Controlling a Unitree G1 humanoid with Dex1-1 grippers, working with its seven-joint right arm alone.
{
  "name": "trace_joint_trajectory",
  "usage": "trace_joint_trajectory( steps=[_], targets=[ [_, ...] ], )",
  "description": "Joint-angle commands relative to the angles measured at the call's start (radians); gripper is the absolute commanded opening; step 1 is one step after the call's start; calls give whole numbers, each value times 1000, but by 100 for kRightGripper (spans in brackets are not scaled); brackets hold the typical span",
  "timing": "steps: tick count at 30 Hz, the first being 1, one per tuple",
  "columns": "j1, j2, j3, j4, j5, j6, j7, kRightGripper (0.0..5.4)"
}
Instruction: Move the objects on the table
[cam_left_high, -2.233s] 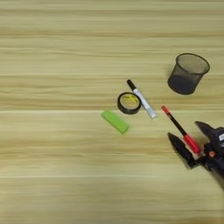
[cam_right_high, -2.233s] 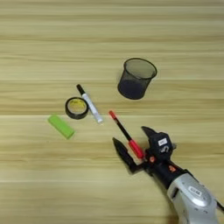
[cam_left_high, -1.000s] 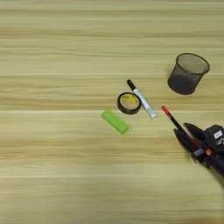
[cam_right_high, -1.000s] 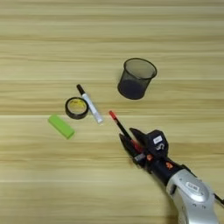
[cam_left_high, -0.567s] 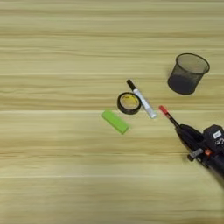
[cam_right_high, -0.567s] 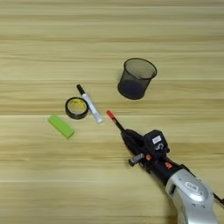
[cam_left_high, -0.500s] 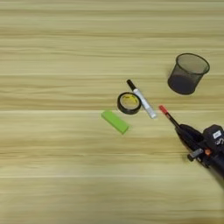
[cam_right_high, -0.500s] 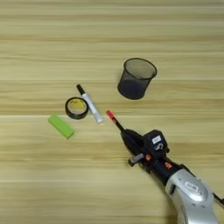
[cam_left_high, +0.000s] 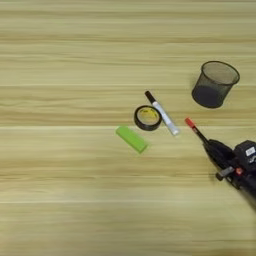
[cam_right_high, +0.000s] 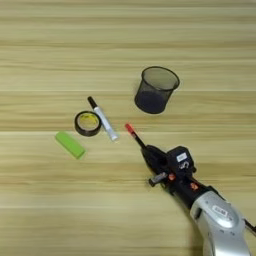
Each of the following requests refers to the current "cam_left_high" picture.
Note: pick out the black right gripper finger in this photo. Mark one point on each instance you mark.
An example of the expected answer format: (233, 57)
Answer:
(216, 157)
(221, 146)

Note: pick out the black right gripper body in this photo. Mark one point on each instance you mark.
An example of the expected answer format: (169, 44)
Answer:
(245, 176)

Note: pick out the red and black pen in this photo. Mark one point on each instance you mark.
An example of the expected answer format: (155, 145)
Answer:
(190, 122)

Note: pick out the black mesh pen cup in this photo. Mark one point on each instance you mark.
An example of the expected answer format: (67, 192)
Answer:
(208, 96)

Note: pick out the white marker with black cap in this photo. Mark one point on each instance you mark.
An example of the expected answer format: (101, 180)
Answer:
(165, 116)

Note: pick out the green rectangular block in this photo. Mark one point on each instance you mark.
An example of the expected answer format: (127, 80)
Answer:
(131, 139)

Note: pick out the black adhesive tape roll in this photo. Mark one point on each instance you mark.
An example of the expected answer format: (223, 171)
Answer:
(137, 121)

